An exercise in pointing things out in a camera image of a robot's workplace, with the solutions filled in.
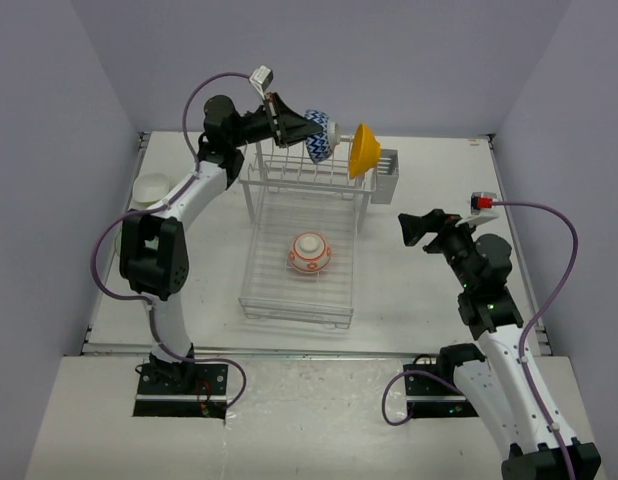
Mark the mint green bowl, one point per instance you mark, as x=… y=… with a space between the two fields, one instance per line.
x=118 y=239

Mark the orange white upturned bowl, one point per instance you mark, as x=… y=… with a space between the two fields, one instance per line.
x=309 y=253

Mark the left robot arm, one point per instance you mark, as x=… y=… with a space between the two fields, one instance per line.
x=154 y=256

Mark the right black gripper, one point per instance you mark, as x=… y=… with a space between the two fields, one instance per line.
x=414 y=227

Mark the blue zigzag patterned bowl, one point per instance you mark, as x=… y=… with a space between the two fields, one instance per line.
x=321 y=146

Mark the grey cutlery holder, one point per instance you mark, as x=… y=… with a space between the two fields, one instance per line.
x=387 y=176

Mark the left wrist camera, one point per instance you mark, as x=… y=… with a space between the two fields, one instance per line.
x=262 y=77

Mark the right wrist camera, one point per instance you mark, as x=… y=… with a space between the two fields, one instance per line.
x=480 y=201

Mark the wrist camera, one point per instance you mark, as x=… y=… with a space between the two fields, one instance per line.
x=480 y=201
x=262 y=77

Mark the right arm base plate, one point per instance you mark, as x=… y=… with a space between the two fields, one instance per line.
x=428 y=399

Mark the white wire dish rack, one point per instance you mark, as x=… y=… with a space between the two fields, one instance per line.
x=305 y=217

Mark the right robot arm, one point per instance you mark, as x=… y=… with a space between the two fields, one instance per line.
x=497 y=372

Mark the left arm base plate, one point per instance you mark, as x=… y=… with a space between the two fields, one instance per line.
x=201 y=394

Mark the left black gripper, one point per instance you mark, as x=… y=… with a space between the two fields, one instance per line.
x=289 y=127

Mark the yellow plastic bowl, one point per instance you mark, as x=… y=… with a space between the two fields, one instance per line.
x=365 y=152

